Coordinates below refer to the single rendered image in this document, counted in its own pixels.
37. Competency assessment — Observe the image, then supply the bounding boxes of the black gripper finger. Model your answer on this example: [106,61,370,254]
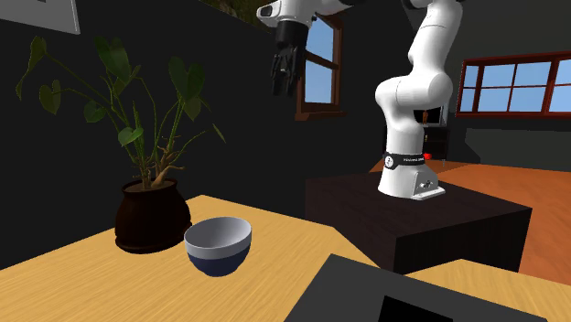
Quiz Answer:
[269,43,289,97]
[285,47,307,98]

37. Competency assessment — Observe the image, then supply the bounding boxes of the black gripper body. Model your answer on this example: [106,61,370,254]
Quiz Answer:
[275,19,312,52]

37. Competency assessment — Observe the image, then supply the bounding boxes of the narrow brown framed window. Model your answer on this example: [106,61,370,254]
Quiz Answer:
[295,12,348,123]

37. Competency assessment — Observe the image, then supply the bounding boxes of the dark shelf unit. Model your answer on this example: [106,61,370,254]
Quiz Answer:
[412,105,451,163]

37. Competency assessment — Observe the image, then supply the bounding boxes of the white and dark blue bowl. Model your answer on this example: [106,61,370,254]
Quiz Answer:
[183,216,253,278]

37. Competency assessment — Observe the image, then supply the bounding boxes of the green plant in dark pot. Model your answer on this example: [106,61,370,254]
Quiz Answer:
[15,35,227,255]

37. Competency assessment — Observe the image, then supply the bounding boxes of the dark robot stand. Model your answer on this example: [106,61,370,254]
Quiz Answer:
[305,170,533,275]

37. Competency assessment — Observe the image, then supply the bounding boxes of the wide red framed window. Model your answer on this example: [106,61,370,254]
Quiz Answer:
[454,50,571,120]

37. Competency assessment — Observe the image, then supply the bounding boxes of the dark grey flat box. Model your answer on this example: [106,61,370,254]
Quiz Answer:
[283,252,550,322]

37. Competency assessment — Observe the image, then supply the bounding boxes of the green and brown wall picture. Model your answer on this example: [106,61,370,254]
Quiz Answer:
[198,0,275,33]

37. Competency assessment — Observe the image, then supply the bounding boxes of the grey framed wall picture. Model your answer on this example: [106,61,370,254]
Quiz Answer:
[0,0,81,36]

